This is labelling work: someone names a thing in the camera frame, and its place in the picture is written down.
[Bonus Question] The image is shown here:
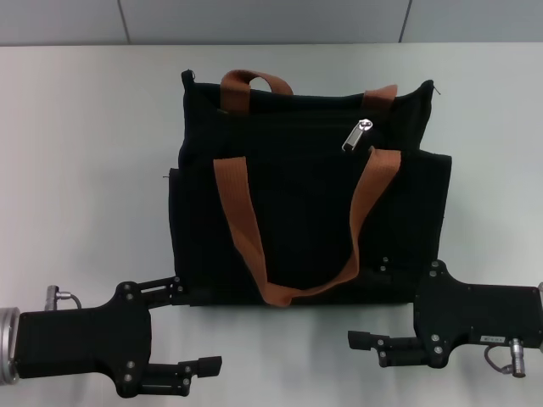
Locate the gripper cable with plug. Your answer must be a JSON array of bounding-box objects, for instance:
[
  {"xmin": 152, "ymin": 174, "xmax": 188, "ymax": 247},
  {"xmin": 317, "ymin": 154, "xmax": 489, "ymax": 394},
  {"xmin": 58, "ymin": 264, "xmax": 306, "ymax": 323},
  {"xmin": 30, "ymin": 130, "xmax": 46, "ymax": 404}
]
[
  {"xmin": 483, "ymin": 337, "xmax": 529, "ymax": 378},
  {"xmin": 44, "ymin": 286, "xmax": 82, "ymax": 313}
]

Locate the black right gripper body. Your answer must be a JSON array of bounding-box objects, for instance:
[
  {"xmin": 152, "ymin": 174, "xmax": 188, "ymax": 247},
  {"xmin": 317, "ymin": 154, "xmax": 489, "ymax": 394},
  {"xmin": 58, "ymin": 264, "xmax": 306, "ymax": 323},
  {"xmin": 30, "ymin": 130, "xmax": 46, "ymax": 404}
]
[{"xmin": 413, "ymin": 260, "xmax": 543, "ymax": 369}]

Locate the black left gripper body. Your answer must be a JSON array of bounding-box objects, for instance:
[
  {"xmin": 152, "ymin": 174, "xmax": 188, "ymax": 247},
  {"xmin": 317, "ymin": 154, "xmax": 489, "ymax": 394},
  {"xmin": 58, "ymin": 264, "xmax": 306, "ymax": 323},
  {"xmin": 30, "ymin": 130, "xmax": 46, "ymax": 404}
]
[{"xmin": 12, "ymin": 279, "xmax": 154, "ymax": 399}]

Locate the right gripper cable with plug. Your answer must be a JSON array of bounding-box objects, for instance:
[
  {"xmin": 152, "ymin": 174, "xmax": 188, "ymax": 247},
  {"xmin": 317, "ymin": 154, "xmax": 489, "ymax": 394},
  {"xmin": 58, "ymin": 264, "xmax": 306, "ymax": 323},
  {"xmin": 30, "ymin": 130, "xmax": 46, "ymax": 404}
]
[{"xmin": 483, "ymin": 337, "xmax": 529, "ymax": 378}]

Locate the black bag with brown handles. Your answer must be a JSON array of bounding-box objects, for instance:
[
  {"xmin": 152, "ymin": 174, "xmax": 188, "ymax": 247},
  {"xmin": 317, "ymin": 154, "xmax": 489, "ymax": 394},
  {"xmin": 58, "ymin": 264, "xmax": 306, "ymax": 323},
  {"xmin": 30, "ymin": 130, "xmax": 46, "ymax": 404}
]
[{"xmin": 164, "ymin": 69, "xmax": 453, "ymax": 307}]

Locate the left gripper cable with plug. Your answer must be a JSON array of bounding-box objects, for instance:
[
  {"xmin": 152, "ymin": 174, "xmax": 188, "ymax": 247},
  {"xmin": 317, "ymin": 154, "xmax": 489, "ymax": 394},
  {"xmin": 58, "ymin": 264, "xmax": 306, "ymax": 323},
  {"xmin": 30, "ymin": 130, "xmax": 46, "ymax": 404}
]
[{"xmin": 44, "ymin": 286, "xmax": 82, "ymax": 313}]

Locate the silver zipper pull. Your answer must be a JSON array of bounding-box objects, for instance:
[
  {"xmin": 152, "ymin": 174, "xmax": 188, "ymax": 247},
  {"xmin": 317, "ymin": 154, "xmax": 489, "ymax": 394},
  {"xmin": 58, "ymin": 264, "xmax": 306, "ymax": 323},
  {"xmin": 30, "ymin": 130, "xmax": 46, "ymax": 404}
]
[{"xmin": 341, "ymin": 119, "xmax": 374, "ymax": 152}]

